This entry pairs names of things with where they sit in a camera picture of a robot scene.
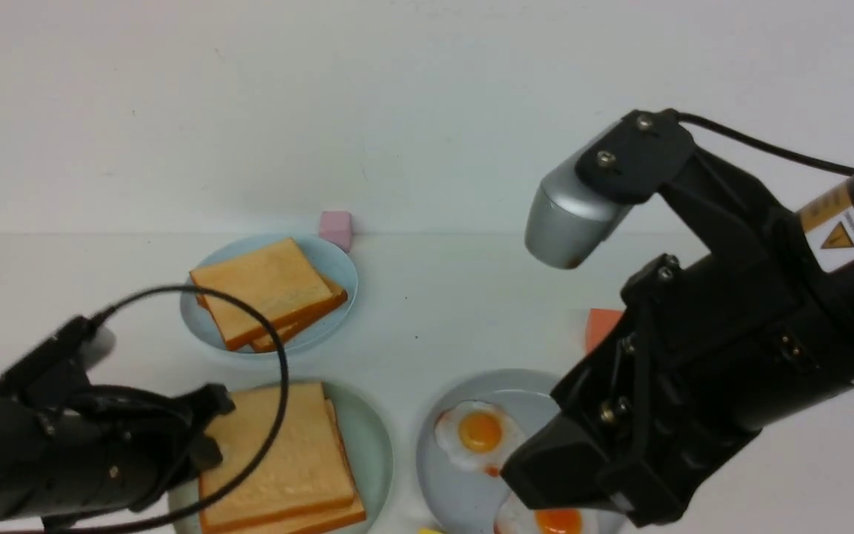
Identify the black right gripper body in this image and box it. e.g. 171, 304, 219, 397
502, 256, 813, 527

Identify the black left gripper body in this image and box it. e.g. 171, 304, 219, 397
0, 317, 234, 530

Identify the toast slice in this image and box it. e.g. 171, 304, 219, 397
199, 382, 367, 533
249, 274, 348, 354
189, 237, 333, 352

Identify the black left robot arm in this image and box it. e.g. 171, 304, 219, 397
0, 317, 235, 532

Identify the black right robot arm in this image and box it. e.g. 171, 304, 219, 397
500, 176, 854, 527

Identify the orange foam cube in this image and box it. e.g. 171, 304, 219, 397
583, 308, 623, 355

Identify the far fried egg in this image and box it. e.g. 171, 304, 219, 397
433, 400, 526, 478

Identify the fried egg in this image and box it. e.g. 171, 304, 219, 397
494, 492, 600, 533
433, 400, 526, 478

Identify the near fried egg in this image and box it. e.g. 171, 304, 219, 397
494, 492, 600, 533

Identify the mint green plate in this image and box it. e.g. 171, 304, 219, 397
168, 380, 394, 534

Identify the grey speckled plate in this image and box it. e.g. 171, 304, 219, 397
414, 369, 558, 533

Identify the light blue plate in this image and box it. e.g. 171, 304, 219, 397
179, 233, 359, 364

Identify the pink foam cube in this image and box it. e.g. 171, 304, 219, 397
317, 211, 354, 253

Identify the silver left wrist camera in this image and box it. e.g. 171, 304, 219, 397
78, 326, 116, 372

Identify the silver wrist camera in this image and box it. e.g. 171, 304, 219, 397
524, 121, 631, 270
78, 326, 116, 372

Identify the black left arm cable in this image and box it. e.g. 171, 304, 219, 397
0, 285, 291, 534

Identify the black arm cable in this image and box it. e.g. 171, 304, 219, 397
675, 111, 854, 177
0, 285, 291, 534

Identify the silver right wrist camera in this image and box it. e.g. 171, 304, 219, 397
524, 121, 631, 270

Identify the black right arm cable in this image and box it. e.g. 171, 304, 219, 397
675, 111, 854, 177

